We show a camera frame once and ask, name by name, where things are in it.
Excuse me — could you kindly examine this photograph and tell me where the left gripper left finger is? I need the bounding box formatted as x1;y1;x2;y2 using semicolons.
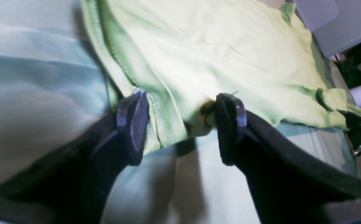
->
0;91;150;224

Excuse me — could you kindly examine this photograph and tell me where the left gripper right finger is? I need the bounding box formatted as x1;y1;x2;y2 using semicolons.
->
215;93;361;224

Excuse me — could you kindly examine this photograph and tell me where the light green T-shirt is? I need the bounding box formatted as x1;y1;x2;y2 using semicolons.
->
82;0;361;154

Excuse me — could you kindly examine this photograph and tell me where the sage green table cloth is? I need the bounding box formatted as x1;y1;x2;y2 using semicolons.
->
0;0;361;224

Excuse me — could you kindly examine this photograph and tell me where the grey storage bin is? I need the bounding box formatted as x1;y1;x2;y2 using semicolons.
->
294;0;361;57

